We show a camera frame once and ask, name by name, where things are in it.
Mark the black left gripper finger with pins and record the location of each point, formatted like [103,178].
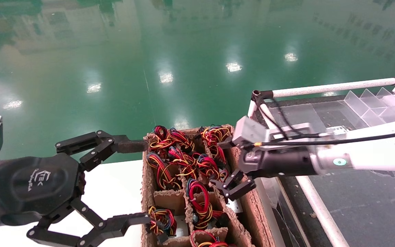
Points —
[129,145]

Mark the short white frame rail pipe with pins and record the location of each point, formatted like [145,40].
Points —
[334,87]

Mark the long white frame rail pipe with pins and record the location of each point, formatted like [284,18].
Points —
[321,210]

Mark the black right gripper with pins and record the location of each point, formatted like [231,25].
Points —
[283,163]

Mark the clear acrylic divider tray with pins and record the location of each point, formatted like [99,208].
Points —
[372,103]

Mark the clear plastic film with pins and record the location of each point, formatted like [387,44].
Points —
[269,195]

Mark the white frame leg pipe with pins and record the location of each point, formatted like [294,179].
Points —
[252,109]

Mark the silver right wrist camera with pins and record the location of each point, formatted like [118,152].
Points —
[250,132]

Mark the brown cardboard divider box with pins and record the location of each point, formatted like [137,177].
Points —
[249,212]

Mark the black pipe corner connector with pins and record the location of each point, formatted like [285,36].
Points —
[261,97]

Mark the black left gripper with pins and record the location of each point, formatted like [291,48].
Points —
[36,185]

